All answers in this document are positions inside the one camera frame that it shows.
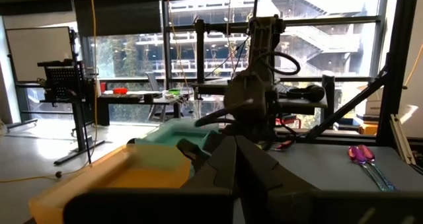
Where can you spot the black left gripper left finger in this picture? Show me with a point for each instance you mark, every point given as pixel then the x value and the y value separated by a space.
pixel 205 197

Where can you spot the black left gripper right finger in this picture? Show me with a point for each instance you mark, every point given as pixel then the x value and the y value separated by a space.
pixel 281 201

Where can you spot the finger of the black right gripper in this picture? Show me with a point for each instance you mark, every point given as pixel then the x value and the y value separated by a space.
pixel 224 113
pixel 195 154

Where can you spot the iridescent rainbow spoon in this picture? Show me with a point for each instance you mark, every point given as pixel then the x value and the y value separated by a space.
pixel 366 152
pixel 355 154

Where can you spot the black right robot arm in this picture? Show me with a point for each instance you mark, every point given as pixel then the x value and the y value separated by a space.
pixel 262 53

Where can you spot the teal plastic bin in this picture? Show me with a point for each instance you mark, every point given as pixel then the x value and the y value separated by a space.
pixel 172 138

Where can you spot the orange plastic bin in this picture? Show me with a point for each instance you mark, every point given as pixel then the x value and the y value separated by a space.
pixel 148 177

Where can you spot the green container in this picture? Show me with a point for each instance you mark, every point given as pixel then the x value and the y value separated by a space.
pixel 174 92

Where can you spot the black headphones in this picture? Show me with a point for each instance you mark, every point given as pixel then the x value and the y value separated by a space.
pixel 307 93

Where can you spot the black cylinder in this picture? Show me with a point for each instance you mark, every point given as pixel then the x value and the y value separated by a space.
pixel 328 92

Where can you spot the grey office chair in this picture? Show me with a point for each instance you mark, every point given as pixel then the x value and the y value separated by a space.
pixel 153 82

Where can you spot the black desk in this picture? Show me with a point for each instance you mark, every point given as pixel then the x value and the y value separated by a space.
pixel 132 100

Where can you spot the red container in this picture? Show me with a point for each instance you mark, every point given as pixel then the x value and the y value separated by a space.
pixel 120 90

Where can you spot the cardboard box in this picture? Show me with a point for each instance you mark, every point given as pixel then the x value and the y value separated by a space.
pixel 373 101

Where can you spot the dark roller blind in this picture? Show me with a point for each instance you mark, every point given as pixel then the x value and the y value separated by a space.
pixel 115 16

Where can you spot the black equipment floor stand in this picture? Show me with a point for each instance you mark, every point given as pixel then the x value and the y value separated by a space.
pixel 66 82

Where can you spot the whiteboard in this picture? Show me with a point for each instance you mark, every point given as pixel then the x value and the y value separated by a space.
pixel 39 52

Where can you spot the black post stand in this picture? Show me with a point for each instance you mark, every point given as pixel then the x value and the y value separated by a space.
pixel 199 52

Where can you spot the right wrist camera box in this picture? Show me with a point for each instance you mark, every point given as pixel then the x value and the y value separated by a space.
pixel 266 25

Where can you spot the silver frame bracket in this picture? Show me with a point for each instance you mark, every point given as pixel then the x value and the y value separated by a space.
pixel 401 138

